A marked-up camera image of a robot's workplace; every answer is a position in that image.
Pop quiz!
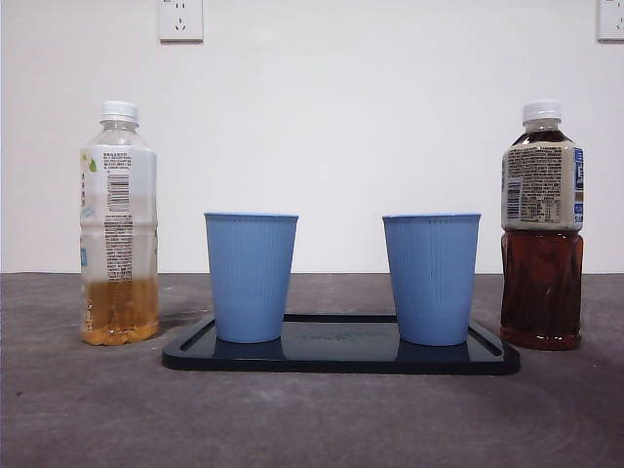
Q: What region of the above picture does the dark tea bottle beige label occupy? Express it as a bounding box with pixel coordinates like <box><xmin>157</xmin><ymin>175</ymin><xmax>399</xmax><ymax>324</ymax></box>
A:
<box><xmin>499</xmin><ymin>99</ymin><xmax>585</xmax><ymax>352</ymax></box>

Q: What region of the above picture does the white wall socket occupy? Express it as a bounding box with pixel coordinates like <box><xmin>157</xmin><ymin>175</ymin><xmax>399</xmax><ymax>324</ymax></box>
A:
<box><xmin>597</xmin><ymin>0</ymin><xmax>624</xmax><ymax>43</ymax></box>
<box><xmin>158</xmin><ymin>0</ymin><xmax>205</xmax><ymax>44</ymax></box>

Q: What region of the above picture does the blue ribbed plastic cup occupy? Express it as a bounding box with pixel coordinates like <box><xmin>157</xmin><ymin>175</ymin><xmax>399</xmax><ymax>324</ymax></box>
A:
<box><xmin>381</xmin><ymin>211</ymin><xmax>483</xmax><ymax>347</ymax></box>
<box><xmin>203</xmin><ymin>211</ymin><xmax>299</xmax><ymax>344</ymax></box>

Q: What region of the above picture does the dark teal rectangular tray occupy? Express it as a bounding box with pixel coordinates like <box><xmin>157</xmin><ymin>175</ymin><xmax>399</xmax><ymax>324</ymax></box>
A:
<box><xmin>161</xmin><ymin>313</ymin><xmax>522</xmax><ymax>376</ymax></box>

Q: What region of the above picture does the light tea bottle white label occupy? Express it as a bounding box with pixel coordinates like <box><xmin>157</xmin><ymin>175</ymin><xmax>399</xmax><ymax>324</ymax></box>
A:
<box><xmin>78</xmin><ymin>100</ymin><xmax>161</xmax><ymax>347</ymax></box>

